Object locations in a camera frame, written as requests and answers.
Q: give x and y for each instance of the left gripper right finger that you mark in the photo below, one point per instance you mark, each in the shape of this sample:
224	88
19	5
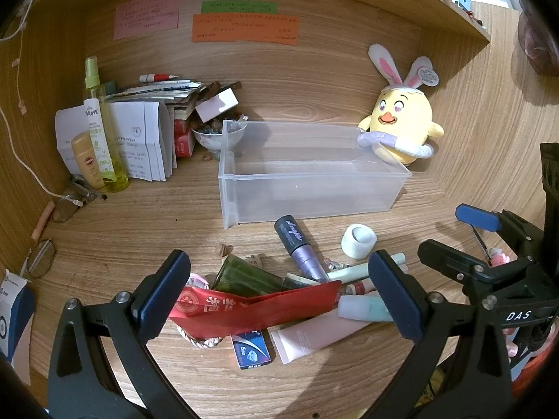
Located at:
478	381

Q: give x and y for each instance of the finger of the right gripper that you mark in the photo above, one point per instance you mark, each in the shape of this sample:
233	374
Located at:
462	267
514	230

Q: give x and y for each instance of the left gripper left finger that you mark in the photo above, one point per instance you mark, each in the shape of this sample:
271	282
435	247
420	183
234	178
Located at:
81	381

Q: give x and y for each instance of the teal white small bottle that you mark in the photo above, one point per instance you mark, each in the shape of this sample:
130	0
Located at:
364	308

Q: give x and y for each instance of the pale green tube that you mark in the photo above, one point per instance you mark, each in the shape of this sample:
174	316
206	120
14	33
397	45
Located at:
358	272

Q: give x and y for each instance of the white tape roll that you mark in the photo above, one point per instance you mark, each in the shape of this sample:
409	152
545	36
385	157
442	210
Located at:
358	241

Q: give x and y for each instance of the red paper envelope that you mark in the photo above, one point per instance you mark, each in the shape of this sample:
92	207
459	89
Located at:
204	314

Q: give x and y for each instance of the blue card box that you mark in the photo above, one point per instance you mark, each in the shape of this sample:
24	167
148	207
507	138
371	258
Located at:
251	350

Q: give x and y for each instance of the black purple mascara tube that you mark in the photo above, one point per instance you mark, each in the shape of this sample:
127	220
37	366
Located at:
299	248

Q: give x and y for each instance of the dark green glass bottle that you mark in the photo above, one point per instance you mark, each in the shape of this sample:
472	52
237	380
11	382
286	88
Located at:
240	278

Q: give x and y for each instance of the pink squeeze tube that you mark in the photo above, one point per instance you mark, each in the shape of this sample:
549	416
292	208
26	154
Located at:
306	338

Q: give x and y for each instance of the white 4B eraser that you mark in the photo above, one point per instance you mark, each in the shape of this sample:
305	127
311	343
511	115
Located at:
255	260

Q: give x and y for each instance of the pink bead charm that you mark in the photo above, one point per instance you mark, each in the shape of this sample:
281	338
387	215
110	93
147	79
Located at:
497	257

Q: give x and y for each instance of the person's right hand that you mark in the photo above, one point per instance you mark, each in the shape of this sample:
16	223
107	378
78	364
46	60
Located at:
548	329

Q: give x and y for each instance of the white blue carton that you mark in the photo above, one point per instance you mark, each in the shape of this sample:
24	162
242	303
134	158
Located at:
17	313

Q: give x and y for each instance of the yellow chick plush toy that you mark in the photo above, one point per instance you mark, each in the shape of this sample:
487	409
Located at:
401	120

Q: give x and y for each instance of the eyeglasses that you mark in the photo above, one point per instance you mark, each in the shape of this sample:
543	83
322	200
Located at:
60	210

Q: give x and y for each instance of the clear plastic storage bin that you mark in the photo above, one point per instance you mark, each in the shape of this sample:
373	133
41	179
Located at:
307	170

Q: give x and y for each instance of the beige cosmetic tube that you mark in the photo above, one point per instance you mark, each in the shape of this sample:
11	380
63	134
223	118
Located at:
86	160

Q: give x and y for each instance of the white folded paper stack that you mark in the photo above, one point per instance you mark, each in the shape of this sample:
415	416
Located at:
145	138

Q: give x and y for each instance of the red box under books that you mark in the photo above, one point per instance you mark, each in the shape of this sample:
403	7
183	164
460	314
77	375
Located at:
184	140

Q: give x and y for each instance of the yellow green spray bottle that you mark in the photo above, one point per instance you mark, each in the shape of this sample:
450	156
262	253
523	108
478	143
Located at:
101	128

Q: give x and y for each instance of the ceramic bowl with trinkets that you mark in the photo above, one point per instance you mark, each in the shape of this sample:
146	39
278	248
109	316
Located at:
210	136

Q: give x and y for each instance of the orange sticky note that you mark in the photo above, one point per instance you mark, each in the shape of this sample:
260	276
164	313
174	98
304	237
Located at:
245	26

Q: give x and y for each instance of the small white pink box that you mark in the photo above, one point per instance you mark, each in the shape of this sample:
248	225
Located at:
223	101

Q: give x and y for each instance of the stack of books and papers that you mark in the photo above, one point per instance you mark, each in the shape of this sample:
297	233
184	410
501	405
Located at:
179	95

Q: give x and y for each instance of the red white marker pen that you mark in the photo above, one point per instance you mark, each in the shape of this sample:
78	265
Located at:
152	78

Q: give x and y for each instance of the green sticky note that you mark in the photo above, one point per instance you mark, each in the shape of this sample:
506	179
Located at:
239	6

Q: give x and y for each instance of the pink sticky note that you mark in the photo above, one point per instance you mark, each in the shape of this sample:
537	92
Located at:
142	17

